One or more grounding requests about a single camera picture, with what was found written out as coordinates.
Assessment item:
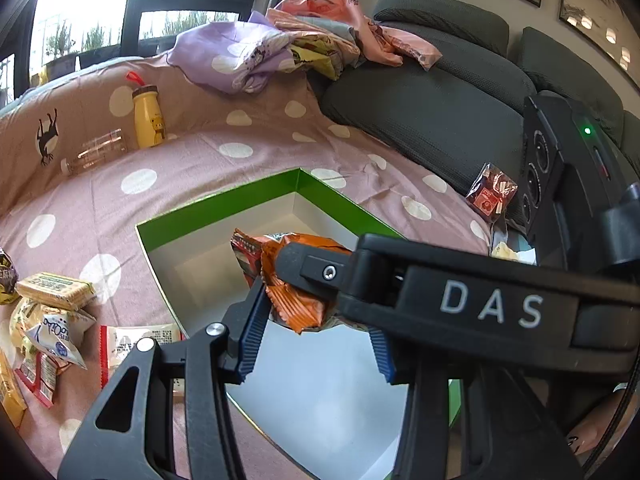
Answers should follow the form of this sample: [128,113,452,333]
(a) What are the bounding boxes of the yellow patterned cloth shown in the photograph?
[288,30,361,81]

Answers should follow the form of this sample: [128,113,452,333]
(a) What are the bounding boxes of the pale yellow snack bag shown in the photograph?
[9,298,67,356]

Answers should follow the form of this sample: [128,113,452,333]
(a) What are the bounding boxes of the white blue cookie bag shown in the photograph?
[25,307,96,370]

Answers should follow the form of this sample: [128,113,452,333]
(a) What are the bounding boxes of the human foot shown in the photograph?
[566,389,626,455]

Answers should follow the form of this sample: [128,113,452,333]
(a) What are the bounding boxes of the yellow cracker packet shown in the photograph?
[15,272,96,311]

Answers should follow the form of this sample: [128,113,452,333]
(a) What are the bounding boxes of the black yellow snack bag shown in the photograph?
[0,249,18,304]

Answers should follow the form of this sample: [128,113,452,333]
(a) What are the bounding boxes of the white red-edged snack packet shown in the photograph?
[99,323,183,388]

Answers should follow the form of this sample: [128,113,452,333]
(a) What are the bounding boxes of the purple polka dot cloth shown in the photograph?
[167,11,296,94]

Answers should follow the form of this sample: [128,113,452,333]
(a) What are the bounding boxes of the orange yellow cake packet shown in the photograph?
[0,350,27,429]

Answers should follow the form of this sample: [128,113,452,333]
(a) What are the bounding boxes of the yellow drink bottle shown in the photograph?
[126,70,166,148]

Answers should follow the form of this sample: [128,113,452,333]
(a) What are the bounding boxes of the dark grey sofa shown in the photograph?
[307,0,640,233]

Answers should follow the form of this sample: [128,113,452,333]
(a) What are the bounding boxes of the pink polka dot bedsheet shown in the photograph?
[1,58,489,326]

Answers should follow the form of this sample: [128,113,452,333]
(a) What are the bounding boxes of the clear plastic bottle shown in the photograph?
[61,129,127,177]

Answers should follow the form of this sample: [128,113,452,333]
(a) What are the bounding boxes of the pink floral cloth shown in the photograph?
[267,0,442,70]

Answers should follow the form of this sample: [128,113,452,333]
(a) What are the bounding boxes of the green cardboard box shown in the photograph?
[135,167,464,480]

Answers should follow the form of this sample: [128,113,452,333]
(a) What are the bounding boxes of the orange snack packet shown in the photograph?
[230,227,353,335]

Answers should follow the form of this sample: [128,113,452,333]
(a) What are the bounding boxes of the red candy packet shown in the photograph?
[465,162,518,223]

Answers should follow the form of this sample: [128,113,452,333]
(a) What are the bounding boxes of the small red white packets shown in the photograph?
[15,347,70,408]

